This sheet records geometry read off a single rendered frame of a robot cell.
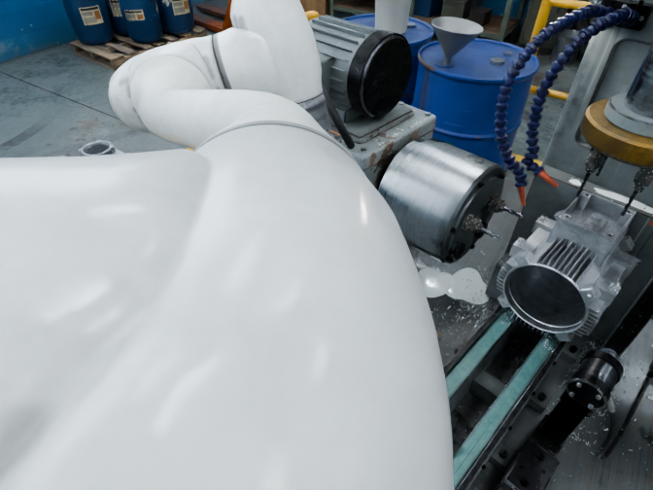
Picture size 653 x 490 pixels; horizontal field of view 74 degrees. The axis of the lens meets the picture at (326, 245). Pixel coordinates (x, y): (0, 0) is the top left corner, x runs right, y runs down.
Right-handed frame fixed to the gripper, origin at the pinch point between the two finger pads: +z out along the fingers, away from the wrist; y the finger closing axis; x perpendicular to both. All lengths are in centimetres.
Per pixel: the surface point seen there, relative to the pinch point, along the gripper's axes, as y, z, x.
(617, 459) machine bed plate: 22, 51, -37
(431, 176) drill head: 30.6, -0.9, 1.2
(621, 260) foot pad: 41, 19, -31
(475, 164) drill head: 37.6, -1.0, -4.9
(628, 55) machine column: 60, -14, -25
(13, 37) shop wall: 74, -102, 529
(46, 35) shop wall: 106, -99, 538
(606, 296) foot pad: 31.1, 20.0, -31.8
